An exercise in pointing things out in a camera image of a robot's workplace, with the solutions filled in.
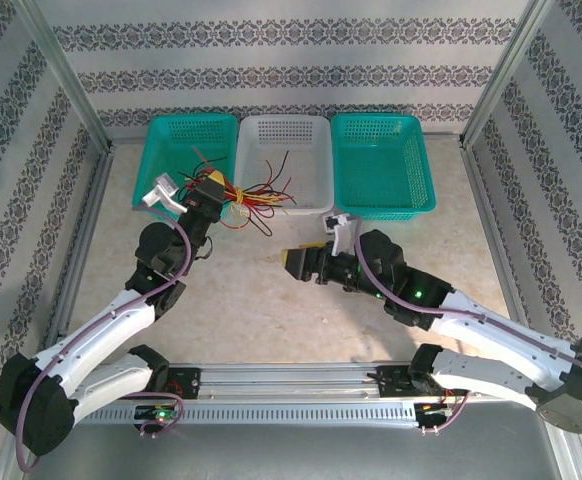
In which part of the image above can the aluminium table side rail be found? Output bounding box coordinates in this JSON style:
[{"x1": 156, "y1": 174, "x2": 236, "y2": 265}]
[
  {"x1": 40, "y1": 144, "x2": 117, "y2": 361},
  {"x1": 460, "y1": 142, "x2": 532, "y2": 321}
]

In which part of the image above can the yellow cable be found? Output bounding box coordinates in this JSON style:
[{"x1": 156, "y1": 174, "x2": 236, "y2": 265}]
[
  {"x1": 230, "y1": 189, "x2": 297, "y2": 219},
  {"x1": 228, "y1": 197, "x2": 255, "y2": 227}
]

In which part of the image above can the small circuit board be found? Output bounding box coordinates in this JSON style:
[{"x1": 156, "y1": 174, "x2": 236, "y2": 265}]
[
  {"x1": 417, "y1": 402, "x2": 455, "y2": 417},
  {"x1": 134, "y1": 405, "x2": 180, "y2": 422}
]

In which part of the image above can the slotted metal cable duct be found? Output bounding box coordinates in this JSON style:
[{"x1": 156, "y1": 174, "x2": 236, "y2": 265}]
[{"x1": 78, "y1": 401, "x2": 422, "y2": 427}]

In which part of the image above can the aluminium frame post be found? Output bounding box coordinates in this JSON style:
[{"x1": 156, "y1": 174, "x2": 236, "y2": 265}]
[
  {"x1": 13, "y1": 0, "x2": 115, "y2": 151},
  {"x1": 463, "y1": 0, "x2": 555, "y2": 147}
]

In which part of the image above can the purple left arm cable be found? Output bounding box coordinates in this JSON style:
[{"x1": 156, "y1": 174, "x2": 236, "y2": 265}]
[{"x1": 14, "y1": 207, "x2": 195, "y2": 473}]

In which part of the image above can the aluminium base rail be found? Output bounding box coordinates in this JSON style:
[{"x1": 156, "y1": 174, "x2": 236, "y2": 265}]
[{"x1": 78, "y1": 360, "x2": 472, "y2": 402}]

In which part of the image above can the white plastic basket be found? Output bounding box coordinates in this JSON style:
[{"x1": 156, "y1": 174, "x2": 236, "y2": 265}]
[{"x1": 231, "y1": 114, "x2": 334, "y2": 217}]

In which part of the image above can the grey metal sheet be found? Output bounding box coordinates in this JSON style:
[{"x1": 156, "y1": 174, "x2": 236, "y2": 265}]
[{"x1": 20, "y1": 422, "x2": 580, "y2": 480}]

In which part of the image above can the teal plastic basket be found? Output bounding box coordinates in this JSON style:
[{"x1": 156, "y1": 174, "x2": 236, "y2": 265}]
[
  {"x1": 330, "y1": 113, "x2": 438, "y2": 223},
  {"x1": 131, "y1": 113, "x2": 240, "y2": 223}
]

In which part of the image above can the aluminium table back rail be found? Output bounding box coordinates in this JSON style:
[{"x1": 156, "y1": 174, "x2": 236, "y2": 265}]
[{"x1": 106, "y1": 130, "x2": 467, "y2": 147}]

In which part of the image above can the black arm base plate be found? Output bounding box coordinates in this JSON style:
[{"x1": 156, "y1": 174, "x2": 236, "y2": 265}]
[
  {"x1": 162, "y1": 365, "x2": 203, "y2": 401},
  {"x1": 374, "y1": 365, "x2": 472, "y2": 400}
]

